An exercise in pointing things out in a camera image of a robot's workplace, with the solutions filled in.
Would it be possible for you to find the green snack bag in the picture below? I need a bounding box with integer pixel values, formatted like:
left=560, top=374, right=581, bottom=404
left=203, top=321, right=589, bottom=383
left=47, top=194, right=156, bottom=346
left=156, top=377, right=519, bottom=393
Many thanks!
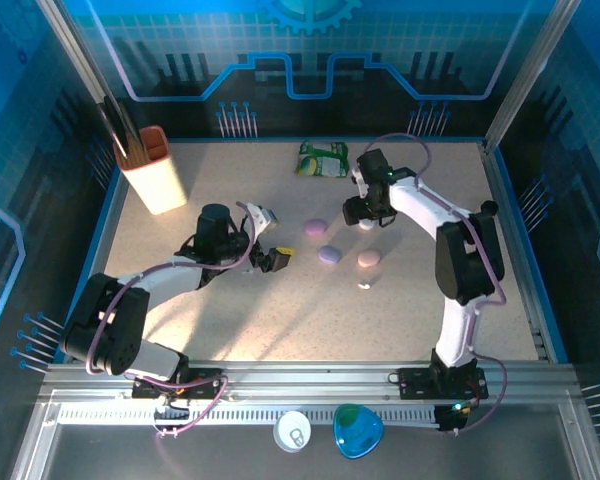
left=293, top=139, right=351, bottom=180

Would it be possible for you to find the salmon utensil holder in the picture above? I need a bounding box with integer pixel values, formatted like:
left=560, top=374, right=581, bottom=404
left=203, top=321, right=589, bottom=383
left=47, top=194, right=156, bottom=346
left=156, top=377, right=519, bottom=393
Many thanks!
left=112, top=125, right=189, bottom=216

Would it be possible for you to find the black kitchen utensil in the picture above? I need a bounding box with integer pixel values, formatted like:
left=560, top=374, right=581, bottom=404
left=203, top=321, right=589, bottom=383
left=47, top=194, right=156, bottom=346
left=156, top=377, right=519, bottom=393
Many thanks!
left=114, top=97, right=142, bottom=146

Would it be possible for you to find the white pull-tab can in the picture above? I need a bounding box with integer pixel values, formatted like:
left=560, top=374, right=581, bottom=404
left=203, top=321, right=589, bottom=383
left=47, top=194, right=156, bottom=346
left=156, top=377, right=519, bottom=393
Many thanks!
left=272, top=409, right=313, bottom=454

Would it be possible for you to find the blue triangular plastic container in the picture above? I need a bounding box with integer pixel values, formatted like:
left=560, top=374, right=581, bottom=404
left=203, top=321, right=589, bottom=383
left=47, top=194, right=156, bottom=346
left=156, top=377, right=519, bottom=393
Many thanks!
left=332, top=403, right=385, bottom=460

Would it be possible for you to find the black controller board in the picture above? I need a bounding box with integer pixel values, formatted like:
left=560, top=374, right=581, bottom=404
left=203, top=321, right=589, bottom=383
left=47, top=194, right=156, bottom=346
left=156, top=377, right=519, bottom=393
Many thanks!
left=435, top=402, right=474, bottom=434

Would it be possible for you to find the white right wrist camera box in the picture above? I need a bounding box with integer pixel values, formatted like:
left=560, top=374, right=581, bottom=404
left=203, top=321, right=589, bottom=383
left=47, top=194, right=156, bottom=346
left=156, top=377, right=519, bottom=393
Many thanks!
left=350, top=167, right=369, bottom=199

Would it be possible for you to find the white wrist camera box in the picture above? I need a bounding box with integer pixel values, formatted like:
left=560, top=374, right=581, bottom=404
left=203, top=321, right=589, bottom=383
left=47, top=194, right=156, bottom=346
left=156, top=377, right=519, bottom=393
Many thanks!
left=244, top=202, right=280, bottom=235
left=350, top=167, right=369, bottom=199

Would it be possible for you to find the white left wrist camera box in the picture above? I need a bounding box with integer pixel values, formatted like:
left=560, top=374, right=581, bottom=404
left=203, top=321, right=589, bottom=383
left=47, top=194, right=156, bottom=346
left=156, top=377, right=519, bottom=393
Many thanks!
left=244, top=202, right=280, bottom=235

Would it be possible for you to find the aluminium table side rail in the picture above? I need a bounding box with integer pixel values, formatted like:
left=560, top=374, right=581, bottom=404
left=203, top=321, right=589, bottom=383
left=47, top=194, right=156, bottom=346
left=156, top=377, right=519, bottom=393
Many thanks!
left=479, top=141, right=556, bottom=362
left=54, top=167, right=129, bottom=364

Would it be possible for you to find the long aluminium base rail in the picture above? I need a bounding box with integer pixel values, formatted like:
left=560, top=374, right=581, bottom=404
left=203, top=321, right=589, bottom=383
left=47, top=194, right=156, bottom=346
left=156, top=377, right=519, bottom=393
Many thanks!
left=39, top=360, right=581, bottom=401

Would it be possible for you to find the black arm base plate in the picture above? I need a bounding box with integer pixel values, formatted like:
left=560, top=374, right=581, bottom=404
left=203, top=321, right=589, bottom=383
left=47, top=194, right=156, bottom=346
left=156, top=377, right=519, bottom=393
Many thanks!
left=397, top=367, right=489, bottom=401
left=131, top=367, right=221, bottom=400

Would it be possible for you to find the white slotted cable duct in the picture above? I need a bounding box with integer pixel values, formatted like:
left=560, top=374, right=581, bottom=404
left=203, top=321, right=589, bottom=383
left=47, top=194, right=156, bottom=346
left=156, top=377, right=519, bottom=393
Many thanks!
left=57, top=405, right=439, bottom=426

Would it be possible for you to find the aluminium corner post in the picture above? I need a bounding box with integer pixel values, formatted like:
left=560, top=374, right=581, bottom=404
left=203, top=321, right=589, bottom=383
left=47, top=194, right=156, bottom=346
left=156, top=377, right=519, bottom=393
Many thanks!
left=37, top=0, right=126, bottom=151
left=483, top=0, right=581, bottom=151

